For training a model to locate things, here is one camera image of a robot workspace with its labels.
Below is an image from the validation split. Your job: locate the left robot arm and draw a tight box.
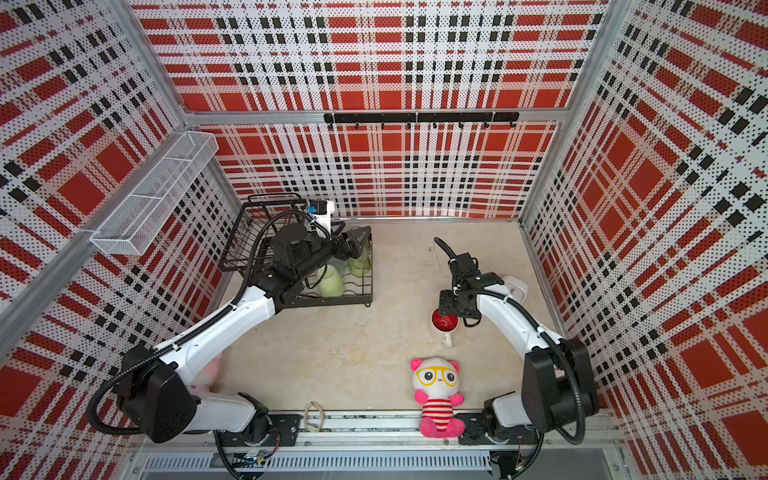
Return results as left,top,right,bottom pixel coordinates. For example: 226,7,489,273
86,223,371,443

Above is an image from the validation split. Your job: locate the white pink panda plush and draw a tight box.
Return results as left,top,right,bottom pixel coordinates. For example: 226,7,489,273
410,357,465,439

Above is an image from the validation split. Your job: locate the tall green transparent cup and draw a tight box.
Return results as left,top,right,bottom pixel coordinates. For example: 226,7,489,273
346,245,372,278

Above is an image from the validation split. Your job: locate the white mesh wall shelf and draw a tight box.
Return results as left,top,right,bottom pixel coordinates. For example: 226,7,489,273
91,131,218,256

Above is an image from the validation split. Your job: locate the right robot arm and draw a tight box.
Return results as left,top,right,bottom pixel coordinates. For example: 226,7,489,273
437,240,599,445

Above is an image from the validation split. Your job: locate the black wire dish rack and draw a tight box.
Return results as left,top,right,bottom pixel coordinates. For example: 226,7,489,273
219,193,373,310

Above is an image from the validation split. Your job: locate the red and white mug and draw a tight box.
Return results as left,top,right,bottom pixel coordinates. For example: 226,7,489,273
430,309,459,349

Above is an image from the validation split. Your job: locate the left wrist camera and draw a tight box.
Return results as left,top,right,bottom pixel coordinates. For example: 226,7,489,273
307,200,336,232

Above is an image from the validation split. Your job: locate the teal translucent cup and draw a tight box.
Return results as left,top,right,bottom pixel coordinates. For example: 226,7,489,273
328,258,348,277

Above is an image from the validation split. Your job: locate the beige rubber band loop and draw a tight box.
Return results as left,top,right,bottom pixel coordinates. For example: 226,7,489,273
302,401,326,433

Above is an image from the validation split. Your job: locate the light green ceramic mug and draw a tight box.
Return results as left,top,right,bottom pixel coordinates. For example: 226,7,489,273
316,264,345,298

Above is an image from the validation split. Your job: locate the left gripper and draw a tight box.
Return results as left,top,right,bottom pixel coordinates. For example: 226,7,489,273
295,219,370,281

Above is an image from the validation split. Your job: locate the pink pig plush toy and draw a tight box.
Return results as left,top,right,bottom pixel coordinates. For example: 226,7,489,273
189,353,223,391

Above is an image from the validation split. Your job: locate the black wall hook rail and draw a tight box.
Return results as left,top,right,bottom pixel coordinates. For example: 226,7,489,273
323,111,520,128

